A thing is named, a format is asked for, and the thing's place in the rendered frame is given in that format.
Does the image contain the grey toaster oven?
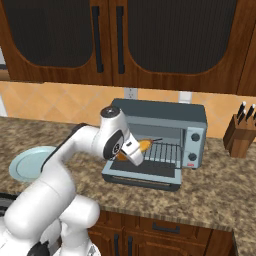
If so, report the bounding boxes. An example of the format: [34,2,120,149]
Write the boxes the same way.
[101,97,209,193]

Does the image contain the black cupboard door handle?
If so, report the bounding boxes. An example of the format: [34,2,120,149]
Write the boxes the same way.
[91,5,105,74]
[115,5,126,75]

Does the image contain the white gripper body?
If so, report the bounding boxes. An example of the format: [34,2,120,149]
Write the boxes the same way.
[121,143,145,167]

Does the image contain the wooden base cupboard door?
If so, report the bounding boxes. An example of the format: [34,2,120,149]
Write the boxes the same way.
[87,225,125,256]
[123,229,209,256]

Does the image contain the black base cupboard handle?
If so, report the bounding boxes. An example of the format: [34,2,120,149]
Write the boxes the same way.
[127,235,134,256]
[113,233,121,256]

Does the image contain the light blue plate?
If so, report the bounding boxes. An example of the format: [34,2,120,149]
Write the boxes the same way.
[8,145,58,184]

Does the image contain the wire toaster oven rack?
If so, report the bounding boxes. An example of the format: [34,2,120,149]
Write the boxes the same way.
[142,141,184,170]

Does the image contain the black handled knife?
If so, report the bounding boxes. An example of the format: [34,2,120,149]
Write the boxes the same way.
[236,101,247,125]
[245,103,256,123]

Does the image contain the wooden drawer front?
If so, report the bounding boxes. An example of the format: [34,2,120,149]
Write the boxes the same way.
[94,209,140,231]
[137,215,215,247]

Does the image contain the toaster oven door handle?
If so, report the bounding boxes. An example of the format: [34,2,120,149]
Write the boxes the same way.
[110,175,172,188]

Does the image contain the black hob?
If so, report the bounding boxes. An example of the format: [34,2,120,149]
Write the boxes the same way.
[0,192,18,218]

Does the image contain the grey toaster oven door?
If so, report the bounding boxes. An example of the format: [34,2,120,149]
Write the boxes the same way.
[101,158,184,193]

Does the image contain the orange baguette bread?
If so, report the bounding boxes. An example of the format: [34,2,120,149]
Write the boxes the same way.
[115,138,155,163]

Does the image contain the wooden knife block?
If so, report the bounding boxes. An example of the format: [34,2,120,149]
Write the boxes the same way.
[222,113,256,159]

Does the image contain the black drawer handle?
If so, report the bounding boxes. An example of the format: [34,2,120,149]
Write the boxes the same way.
[151,221,181,235]

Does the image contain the wooden cupboard door dark pane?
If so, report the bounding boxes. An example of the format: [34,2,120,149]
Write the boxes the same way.
[109,0,256,95]
[0,0,114,87]

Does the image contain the white wall socket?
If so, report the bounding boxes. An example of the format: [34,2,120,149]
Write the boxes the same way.
[177,90,194,105]
[123,86,139,101]

